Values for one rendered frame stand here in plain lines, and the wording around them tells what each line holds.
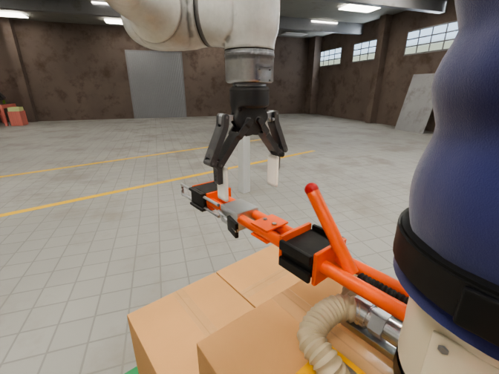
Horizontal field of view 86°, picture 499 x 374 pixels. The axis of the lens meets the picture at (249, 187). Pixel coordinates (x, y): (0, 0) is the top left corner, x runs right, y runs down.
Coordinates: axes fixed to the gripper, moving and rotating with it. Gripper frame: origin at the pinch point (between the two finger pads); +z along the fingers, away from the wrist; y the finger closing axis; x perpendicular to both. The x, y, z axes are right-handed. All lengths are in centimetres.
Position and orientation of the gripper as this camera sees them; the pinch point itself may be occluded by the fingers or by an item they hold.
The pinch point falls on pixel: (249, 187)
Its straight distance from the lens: 57.3
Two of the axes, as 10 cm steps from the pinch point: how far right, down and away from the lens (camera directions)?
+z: 0.0, 9.4, 3.4
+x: -6.3, -2.7, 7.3
